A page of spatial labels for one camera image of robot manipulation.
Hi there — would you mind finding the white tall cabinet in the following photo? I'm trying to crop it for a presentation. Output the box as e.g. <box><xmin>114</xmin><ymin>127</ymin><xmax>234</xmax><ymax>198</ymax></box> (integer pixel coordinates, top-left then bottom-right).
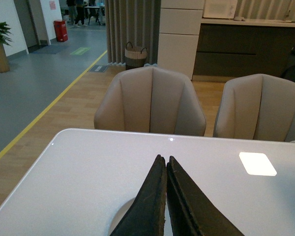
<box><xmin>157</xmin><ymin>0</ymin><xmax>205</xmax><ymax>80</ymax></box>

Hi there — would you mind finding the beige upholstered chair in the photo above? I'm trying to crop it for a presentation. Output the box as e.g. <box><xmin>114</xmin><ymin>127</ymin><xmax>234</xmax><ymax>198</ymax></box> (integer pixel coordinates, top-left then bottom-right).
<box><xmin>213</xmin><ymin>74</ymin><xmax>295</xmax><ymax>142</ymax></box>
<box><xmin>94</xmin><ymin>66</ymin><xmax>206</xmax><ymax>136</ymax></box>

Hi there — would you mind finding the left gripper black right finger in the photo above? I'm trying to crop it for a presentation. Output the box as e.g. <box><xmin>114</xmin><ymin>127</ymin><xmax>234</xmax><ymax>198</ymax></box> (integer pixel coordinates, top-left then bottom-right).
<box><xmin>167</xmin><ymin>156</ymin><xmax>243</xmax><ymax>236</ymax></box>

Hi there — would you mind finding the red bin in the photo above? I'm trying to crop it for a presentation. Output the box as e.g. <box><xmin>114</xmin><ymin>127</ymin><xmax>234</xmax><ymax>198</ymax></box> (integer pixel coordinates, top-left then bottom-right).
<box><xmin>54</xmin><ymin>20</ymin><xmax>68</xmax><ymax>42</ymax></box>

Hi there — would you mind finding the grey pleated curtain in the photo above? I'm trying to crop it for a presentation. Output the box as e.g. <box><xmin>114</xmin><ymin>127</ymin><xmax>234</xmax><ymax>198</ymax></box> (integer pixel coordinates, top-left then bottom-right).
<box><xmin>105</xmin><ymin>0</ymin><xmax>161</xmax><ymax>64</ymax></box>

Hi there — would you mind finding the left beige upholstered chair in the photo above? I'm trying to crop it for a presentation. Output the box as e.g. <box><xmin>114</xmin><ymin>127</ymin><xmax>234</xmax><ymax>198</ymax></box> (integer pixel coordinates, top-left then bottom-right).
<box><xmin>94</xmin><ymin>66</ymin><xmax>206</xmax><ymax>136</ymax></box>

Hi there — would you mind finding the right beige upholstered chair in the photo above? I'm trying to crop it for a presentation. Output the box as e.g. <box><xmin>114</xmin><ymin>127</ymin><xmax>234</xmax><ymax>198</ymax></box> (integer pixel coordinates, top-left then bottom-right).
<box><xmin>213</xmin><ymin>74</ymin><xmax>295</xmax><ymax>142</ymax></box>

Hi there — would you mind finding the dark kitchen counter cabinet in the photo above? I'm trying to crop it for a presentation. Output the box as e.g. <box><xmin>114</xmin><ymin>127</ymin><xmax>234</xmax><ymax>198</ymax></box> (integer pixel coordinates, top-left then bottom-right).
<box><xmin>193</xmin><ymin>22</ymin><xmax>295</xmax><ymax>77</ymax></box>

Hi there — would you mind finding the woven laundry basket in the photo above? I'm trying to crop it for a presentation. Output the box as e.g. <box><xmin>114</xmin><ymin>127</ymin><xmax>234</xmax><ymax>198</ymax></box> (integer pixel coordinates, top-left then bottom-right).
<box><xmin>124</xmin><ymin>41</ymin><xmax>148</xmax><ymax>70</ymax></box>

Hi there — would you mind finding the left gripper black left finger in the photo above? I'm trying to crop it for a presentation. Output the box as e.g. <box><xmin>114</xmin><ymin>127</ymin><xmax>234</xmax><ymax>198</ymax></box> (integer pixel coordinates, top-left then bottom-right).
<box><xmin>110</xmin><ymin>155</ymin><xmax>167</xmax><ymax>236</ymax></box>

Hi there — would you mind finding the white microwave oven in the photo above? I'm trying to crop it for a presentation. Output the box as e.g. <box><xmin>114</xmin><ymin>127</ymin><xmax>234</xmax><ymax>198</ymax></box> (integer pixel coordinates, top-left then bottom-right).
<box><xmin>203</xmin><ymin>0</ymin><xmax>238</xmax><ymax>19</ymax></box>

